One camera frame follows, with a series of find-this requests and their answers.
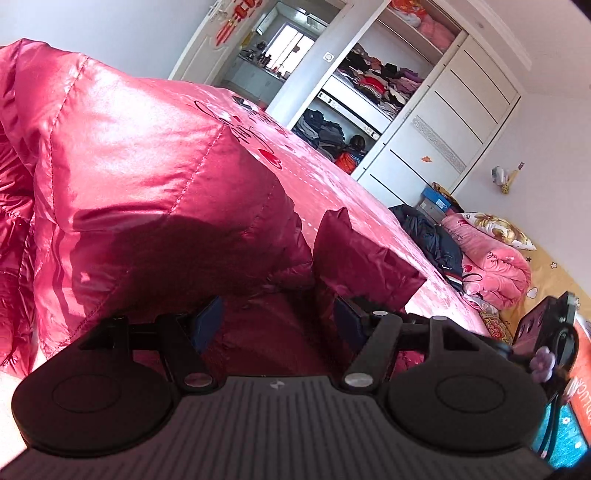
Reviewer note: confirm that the floral pillow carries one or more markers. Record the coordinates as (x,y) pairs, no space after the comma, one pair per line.
(503,230)

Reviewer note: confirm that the pile of dark clothes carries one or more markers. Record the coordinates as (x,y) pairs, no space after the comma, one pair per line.
(323,131)

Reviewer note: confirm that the red down jacket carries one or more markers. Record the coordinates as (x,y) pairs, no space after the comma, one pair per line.
(138,161)

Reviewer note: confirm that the white light switch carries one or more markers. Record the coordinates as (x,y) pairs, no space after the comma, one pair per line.
(328,56)

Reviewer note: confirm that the white wall lamp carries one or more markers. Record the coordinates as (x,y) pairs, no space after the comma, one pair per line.
(498,174)

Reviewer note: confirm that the blue shoe box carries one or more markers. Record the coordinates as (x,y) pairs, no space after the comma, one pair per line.
(438,197)

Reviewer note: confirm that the pink bed sheet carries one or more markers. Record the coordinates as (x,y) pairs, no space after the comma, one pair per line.
(369,207)

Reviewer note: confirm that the brown floral cloth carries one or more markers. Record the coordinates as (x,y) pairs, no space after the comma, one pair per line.
(496,327)

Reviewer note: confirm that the black jacket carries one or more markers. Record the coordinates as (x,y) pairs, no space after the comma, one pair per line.
(429,235)

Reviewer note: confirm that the purple flower charm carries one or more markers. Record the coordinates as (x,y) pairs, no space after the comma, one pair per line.
(542,364)

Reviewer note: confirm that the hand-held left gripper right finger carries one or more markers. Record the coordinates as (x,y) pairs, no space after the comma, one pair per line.
(348,325)

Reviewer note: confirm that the orange pillow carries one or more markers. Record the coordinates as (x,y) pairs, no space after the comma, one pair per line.
(582,392)

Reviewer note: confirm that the white door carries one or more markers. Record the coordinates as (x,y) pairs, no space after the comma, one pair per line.
(203,50)

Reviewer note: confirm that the teal pillow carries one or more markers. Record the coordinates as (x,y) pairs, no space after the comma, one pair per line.
(565,438)

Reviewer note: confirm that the dark phone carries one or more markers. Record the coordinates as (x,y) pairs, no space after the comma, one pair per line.
(242,101)

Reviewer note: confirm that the red knot door decoration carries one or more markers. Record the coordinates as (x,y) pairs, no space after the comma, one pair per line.
(231,23)

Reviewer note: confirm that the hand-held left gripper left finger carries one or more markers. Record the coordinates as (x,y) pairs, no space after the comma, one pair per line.
(207,323)

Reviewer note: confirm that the white wardrobe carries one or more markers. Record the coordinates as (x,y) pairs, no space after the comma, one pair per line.
(461,106)

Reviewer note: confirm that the yellow headboard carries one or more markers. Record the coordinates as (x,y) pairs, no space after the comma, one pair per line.
(554,272)

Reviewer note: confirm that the pile of folded clothes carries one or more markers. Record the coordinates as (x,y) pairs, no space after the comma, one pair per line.
(378,83)

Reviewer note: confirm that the pink bedding on shelf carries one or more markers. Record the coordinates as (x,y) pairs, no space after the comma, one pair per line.
(434,30)

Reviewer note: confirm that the kitchen window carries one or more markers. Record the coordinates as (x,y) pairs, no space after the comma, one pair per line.
(291,48)

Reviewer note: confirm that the grey shoe box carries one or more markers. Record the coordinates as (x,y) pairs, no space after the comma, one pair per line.
(429,211)

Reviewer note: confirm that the folded pink quilt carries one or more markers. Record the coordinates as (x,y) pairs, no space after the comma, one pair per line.
(494,272)

